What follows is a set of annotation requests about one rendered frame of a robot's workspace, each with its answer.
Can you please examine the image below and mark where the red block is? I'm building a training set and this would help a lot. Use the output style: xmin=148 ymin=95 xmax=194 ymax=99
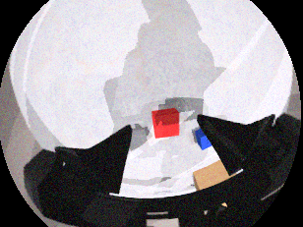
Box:
xmin=152 ymin=108 xmax=180 ymax=138

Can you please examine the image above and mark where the blue block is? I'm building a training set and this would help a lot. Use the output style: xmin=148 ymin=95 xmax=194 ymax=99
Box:
xmin=195 ymin=129 xmax=212 ymax=150

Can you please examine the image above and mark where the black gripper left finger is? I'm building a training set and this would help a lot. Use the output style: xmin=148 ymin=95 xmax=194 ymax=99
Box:
xmin=55 ymin=124 xmax=132 ymax=194

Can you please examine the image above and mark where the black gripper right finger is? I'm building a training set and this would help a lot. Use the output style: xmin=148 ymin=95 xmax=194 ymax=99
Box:
xmin=197 ymin=114 xmax=275 ymax=177

